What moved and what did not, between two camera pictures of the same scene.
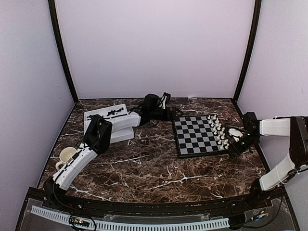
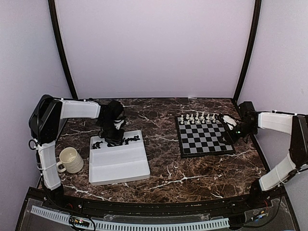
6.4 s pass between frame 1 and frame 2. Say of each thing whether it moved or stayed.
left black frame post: stayed
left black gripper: moved
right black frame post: stayed
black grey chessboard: stayed
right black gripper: moved
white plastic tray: moved
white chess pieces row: moved
